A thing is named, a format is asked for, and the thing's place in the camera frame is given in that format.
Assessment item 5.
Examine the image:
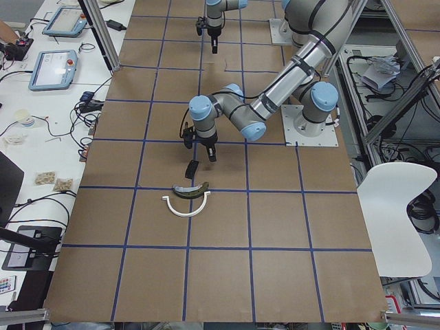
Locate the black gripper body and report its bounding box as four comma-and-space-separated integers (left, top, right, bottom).
197, 133, 218, 151
207, 25, 221, 47

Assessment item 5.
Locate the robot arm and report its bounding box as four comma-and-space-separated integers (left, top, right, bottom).
206, 0, 248, 54
180, 1, 353, 162

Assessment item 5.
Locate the black brake pad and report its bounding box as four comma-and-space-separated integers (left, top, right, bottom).
185, 159, 199, 179

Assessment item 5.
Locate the olive brake shoe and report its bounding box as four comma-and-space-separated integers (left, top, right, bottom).
172, 181, 210, 199

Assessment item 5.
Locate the black power adapter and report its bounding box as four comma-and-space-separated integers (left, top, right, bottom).
106, 19, 127, 31

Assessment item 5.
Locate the blue teach pendant far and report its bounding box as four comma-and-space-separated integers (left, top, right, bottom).
43, 6, 87, 38

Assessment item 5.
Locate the blue teach pendant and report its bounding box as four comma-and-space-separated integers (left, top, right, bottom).
28, 49, 78, 91
43, 6, 87, 38

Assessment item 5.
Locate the blue teach pendant near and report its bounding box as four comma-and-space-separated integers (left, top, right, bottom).
28, 49, 78, 91

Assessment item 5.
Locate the white chair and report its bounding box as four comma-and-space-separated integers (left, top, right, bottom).
357, 162, 437, 278

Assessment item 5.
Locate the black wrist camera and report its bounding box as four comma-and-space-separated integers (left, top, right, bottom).
182, 126, 196, 149

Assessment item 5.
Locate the white curved plastic bracket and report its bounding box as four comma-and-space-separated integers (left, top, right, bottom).
161, 191, 211, 218

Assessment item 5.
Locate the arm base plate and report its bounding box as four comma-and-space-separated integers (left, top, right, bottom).
280, 104, 339, 147
269, 19, 308, 47

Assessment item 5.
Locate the aluminium frame post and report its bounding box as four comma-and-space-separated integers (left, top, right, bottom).
78, 0, 120, 72

